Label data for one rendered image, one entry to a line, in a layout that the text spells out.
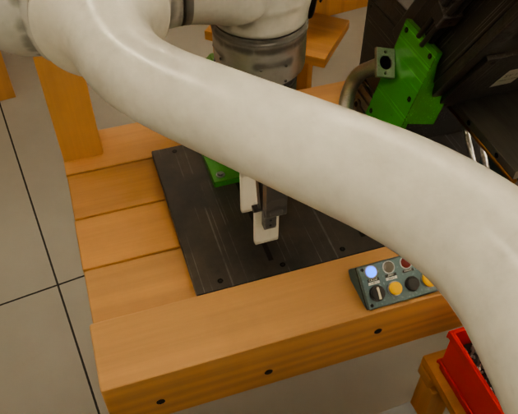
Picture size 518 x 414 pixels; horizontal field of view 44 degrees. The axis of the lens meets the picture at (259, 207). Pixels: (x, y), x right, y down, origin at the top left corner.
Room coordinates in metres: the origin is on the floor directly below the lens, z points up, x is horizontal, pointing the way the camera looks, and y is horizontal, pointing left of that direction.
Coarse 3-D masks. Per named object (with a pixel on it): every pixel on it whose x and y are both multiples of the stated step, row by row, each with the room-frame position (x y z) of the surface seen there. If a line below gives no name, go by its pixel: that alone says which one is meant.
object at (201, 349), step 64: (384, 256) 0.79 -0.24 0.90; (128, 320) 0.64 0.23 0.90; (192, 320) 0.64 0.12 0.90; (256, 320) 0.64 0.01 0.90; (320, 320) 0.64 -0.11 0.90; (384, 320) 0.66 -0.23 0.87; (448, 320) 0.71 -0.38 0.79; (128, 384) 0.52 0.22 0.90; (192, 384) 0.55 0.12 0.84; (256, 384) 0.59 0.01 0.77
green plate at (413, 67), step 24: (408, 24) 1.02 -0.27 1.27; (408, 48) 0.99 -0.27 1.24; (432, 48) 0.94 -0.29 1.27; (408, 72) 0.97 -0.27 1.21; (432, 72) 0.93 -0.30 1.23; (384, 96) 0.99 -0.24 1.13; (408, 96) 0.94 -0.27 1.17; (384, 120) 0.96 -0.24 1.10; (408, 120) 0.92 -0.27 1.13; (432, 120) 0.95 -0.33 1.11
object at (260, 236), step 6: (258, 216) 0.50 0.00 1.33; (276, 216) 0.51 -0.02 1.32; (258, 222) 0.50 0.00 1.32; (276, 222) 0.51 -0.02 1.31; (258, 228) 0.50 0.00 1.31; (270, 228) 0.51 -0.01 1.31; (276, 228) 0.51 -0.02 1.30; (258, 234) 0.50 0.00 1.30; (264, 234) 0.50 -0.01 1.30; (270, 234) 0.51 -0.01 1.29; (276, 234) 0.51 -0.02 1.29; (258, 240) 0.50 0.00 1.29; (264, 240) 0.50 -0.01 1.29; (270, 240) 0.51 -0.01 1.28
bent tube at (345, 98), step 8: (376, 48) 1.01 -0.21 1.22; (384, 48) 1.02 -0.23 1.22; (392, 48) 1.02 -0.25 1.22; (376, 56) 1.00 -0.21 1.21; (384, 56) 1.02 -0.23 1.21; (392, 56) 1.01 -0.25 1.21; (360, 64) 1.05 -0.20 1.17; (368, 64) 1.02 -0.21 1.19; (376, 64) 0.99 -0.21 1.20; (384, 64) 1.02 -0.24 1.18; (392, 64) 1.00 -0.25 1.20; (352, 72) 1.05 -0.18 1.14; (360, 72) 1.03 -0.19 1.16; (368, 72) 1.02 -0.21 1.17; (376, 72) 0.98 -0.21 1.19; (384, 72) 1.00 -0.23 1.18; (392, 72) 0.99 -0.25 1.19; (352, 80) 1.05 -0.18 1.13; (360, 80) 1.04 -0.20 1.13; (344, 88) 1.05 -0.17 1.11; (352, 88) 1.05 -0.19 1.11; (344, 96) 1.05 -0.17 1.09; (352, 96) 1.04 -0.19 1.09; (344, 104) 1.04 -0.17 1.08; (352, 104) 1.04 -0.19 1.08
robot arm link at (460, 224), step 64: (0, 0) 0.42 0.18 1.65; (64, 0) 0.40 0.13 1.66; (128, 0) 0.40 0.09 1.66; (64, 64) 0.40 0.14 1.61; (128, 64) 0.33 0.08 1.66; (192, 64) 0.32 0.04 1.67; (192, 128) 0.29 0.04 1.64; (256, 128) 0.27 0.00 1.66; (320, 128) 0.26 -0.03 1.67; (384, 128) 0.26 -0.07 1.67; (320, 192) 0.24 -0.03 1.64; (384, 192) 0.22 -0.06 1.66; (448, 192) 0.21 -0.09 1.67; (512, 192) 0.21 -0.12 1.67; (448, 256) 0.19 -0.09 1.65; (512, 256) 0.17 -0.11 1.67; (512, 320) 0.14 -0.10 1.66; (512, 384) 0.12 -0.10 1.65
